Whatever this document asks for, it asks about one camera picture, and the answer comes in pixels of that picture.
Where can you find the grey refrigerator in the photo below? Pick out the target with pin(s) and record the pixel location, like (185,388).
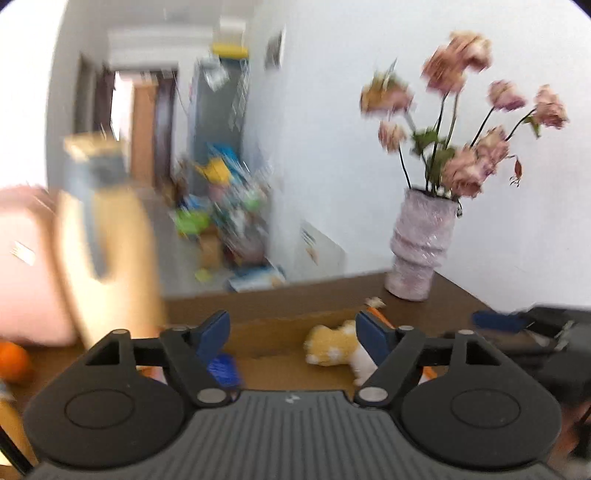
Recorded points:
(219,129)

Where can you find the yellow plush toy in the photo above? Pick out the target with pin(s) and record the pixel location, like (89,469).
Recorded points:
(333,348)

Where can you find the pink textured vase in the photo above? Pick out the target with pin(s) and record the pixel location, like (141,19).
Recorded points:
(422,244)

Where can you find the yellow box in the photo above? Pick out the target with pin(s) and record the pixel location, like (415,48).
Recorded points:
(229,50)

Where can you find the yellow thermos jug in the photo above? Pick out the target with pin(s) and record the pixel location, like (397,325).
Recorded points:
(115,258)

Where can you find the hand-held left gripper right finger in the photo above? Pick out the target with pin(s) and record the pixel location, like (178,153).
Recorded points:
(371,340)

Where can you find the dark wooden door frame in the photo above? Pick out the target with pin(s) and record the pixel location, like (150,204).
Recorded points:
(104,106)

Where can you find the pile of colourful clutter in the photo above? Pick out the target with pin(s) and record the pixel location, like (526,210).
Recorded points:
(231,217)

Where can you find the dried pink roses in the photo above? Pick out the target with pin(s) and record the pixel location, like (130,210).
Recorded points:
(461,152)

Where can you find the white board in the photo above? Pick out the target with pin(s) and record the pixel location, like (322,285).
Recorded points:
(321,251)

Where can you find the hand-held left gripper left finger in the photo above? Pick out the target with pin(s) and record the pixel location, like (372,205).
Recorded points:
(212,333)

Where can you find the brown wooden door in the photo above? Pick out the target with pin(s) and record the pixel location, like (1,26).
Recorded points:
(144,134)

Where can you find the dried petal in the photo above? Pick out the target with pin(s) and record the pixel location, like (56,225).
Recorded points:
(375,302)

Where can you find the orange fruit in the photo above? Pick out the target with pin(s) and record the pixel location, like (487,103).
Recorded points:
(14,362)

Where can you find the blue tissue pack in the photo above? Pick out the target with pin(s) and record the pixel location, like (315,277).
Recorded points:
(225,370)

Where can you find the pink suitcase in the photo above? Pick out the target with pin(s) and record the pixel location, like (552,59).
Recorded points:
(30,267)

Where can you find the wall picture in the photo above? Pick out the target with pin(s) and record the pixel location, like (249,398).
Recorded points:
(274,50)

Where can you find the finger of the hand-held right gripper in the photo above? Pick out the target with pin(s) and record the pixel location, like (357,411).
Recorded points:
(503,341)
(496,321)

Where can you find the red cardboard box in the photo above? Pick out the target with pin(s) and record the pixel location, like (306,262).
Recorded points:
(277,341)

